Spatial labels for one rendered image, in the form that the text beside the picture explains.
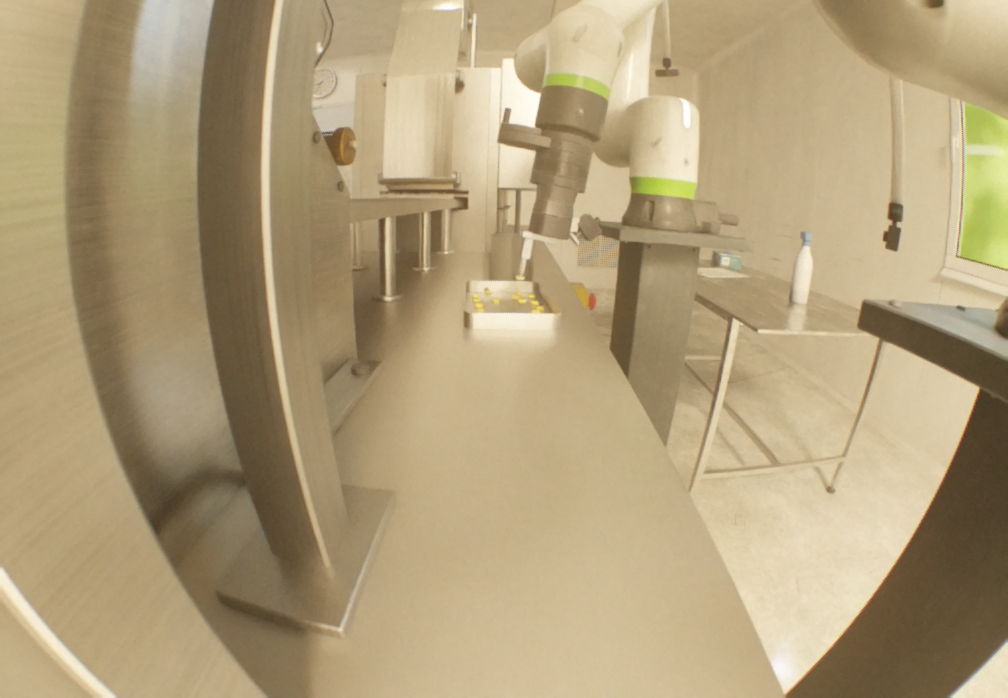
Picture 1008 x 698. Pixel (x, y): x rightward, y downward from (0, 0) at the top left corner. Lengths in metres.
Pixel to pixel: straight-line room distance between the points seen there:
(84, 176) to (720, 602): 0.30
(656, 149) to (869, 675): 0.76
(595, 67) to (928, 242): 2.15
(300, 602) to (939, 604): 0.37
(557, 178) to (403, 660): 0.50
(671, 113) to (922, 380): 2.02
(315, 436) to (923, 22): 0.30
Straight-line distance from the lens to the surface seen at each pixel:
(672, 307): 0.79
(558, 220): 0.54
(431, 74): 1.21
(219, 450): 0.24
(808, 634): 1.33
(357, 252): 0.95
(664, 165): 0.76
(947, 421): 2.39
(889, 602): 0.38
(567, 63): 0.57
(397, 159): 1.18
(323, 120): 5.32
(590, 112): 0.55
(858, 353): 2.80
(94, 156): 0.18
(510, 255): 0.72
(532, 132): 0.54
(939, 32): 0.23
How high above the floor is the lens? 0.95
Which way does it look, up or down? 16 degrees down
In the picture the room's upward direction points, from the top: 2 degrees clockwise
